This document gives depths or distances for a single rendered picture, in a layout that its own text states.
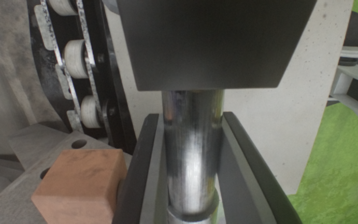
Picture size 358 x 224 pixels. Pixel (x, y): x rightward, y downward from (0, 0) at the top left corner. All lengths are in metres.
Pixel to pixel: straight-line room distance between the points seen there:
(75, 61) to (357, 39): 1.07
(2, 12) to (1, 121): 0.16
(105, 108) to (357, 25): 1.03
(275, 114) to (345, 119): 1.37
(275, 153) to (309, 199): 1.83
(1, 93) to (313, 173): 1.80
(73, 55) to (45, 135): 0.12
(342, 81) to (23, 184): 0.86
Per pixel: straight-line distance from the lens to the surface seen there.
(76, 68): 0.22
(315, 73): 0.24
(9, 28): 0.31
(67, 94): 0.28
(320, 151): 1.67
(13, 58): 0.31
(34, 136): 0.31
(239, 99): 0.21
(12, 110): 0.35
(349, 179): 2.11
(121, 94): 0.24
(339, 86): 0.86
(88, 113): 0.24
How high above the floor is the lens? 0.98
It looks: 59 degrees down
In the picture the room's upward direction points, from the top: 178 degrees clockwise
